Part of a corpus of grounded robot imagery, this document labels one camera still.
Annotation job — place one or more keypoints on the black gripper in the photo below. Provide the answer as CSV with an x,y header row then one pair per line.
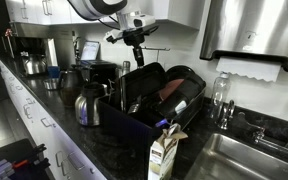
x,y
135,37

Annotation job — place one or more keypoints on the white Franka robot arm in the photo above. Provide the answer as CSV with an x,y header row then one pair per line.
x,y
90,8

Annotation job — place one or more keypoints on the red-brown bowl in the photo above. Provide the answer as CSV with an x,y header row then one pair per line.
x,y
172,87

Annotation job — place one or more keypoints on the small steel bowl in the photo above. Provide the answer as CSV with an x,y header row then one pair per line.
x,y
50,84

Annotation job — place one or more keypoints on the stainless steel sink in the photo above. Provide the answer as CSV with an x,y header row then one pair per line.
x,y
237,160

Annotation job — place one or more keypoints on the slim steel bottle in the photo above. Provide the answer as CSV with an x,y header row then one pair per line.
x,y
126,68

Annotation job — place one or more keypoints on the metal towel holder bar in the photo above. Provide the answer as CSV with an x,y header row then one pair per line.
x,y
155,49

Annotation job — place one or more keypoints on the black coffee maker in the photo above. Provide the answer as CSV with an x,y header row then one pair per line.
x,y
100,70

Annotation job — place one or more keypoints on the round black pan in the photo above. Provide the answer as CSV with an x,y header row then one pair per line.
x,y
180,71

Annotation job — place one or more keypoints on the framed sign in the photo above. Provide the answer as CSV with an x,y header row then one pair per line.
x,y
90,50

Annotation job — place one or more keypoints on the steel utensil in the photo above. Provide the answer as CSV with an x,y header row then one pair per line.
x,y
134,108

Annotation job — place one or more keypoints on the white upper cabinets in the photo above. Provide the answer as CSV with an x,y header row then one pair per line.
x,y
184,13

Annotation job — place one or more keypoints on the white cabinets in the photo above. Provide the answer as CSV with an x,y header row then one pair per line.
x,y
50,143
184,13

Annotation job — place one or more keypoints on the black container with label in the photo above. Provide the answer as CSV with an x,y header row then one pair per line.
x,y
190,93

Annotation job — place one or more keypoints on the black dish rack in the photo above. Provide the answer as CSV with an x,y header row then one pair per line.
x,y
124,126

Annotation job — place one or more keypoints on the dark glass coffee pot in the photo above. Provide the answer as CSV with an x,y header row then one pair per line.
x,y
71,86

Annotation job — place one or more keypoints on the steel thermal carafe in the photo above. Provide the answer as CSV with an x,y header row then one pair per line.
x,y
87,110

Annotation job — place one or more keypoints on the blue cup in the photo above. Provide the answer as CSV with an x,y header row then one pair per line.
x,y
53,71

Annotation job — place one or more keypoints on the steel coffee urn pot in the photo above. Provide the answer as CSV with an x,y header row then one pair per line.
x,y
34,65

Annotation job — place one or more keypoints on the chrome soap pump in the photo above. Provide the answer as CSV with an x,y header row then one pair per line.
x,y
226,115

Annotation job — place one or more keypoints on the open milk carton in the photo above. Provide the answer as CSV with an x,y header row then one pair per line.
x,y
160,160

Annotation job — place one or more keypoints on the white paper towel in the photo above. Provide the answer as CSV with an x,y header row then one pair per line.
x,y
247,68

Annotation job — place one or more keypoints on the steel paper towel dispenser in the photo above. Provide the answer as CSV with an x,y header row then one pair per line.
x,y
250,26

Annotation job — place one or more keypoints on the white lower cabinets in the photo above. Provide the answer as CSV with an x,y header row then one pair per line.
x,y
50,143

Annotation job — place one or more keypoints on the small red knob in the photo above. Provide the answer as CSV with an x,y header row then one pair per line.
x,y
8,32

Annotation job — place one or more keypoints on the black marker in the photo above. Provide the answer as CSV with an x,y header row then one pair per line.
x,y
39,163

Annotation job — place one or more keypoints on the orange marker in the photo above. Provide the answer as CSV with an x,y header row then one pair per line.
x,y
20,163

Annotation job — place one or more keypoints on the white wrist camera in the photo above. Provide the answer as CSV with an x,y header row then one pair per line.
x,y
114,35

